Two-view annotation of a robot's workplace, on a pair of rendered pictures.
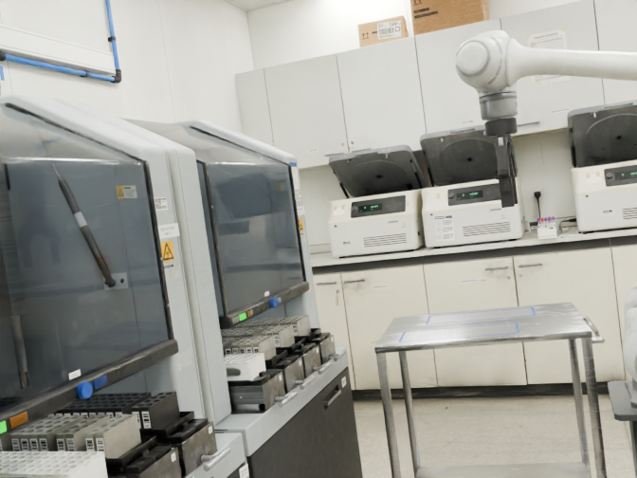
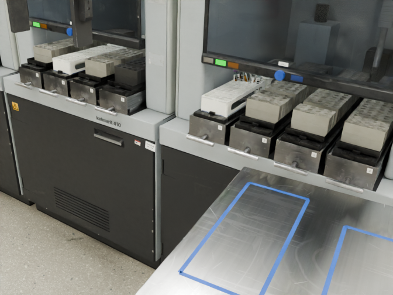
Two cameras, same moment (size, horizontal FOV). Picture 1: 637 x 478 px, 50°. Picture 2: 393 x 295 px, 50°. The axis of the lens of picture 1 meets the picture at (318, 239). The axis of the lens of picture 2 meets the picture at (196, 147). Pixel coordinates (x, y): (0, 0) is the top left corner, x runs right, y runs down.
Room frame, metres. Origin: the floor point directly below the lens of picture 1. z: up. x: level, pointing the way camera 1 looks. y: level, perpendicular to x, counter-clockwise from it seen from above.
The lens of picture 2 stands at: (2.02, -1.06, 1.34)
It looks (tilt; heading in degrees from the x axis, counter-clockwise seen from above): 27 degrees down; 101
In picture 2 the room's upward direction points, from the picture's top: 3 degrees clockwise
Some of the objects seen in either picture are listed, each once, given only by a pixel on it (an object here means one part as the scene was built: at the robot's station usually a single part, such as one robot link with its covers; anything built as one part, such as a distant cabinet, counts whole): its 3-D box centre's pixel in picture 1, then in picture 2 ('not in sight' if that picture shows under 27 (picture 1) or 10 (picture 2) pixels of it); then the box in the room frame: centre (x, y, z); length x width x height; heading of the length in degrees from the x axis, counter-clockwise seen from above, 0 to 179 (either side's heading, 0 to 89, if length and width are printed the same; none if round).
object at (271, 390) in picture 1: (172, 391); (250, 100); (1.92, 0.47, 0.78); 0.73 x 0.14 x 0.09; 70
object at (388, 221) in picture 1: (380, 200); not in sight; (4.36, -0.43, 1.22); 0.62 x 0.56 x 0.64; 158
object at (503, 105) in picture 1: (499, 108); not in sight; (1.68, -0.48, 1.43); 0.09 x 0.09 x 0.06
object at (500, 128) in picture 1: (501, 137); not in sight; (1.68, -0.48, 1.36); 0.08 x 0.07 x 0.09; 160
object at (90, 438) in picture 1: (109, 438); (102, 67); (1.33, 0.46, 0.85); 0.12 x 0.02 x 0.06; 160
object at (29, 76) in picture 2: not in sight; (86, 59); (1.11, 0.77, 0.78); 0.73 x 0.14 x 0.09; 70
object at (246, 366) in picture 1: (210, 371); (234, 96); (1.87, 0.35, 0.83); 0.30 x 0.10 x 0.06; 70
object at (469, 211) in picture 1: (471, 185); not in sight; (4.16, -0.98, 1.24); 0.62 x 0.56 x 0.69; 160
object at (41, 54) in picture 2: not in sight; (44, 54); (1.03, 0.55, 0.85); 0.12 x 0.02 x 0.06; 160
